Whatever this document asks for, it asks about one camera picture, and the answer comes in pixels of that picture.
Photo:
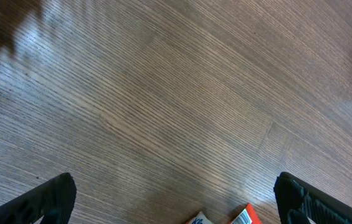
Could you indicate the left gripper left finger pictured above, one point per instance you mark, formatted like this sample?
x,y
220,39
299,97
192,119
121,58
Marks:
x,y
50,202

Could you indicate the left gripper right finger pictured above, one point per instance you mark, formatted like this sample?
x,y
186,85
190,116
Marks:
x,y
300,202

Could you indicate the red chocolate bar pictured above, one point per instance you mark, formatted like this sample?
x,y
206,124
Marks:
x,y
247,216

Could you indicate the red tissue pack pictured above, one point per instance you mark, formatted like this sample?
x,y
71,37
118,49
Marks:
x,y
200,218

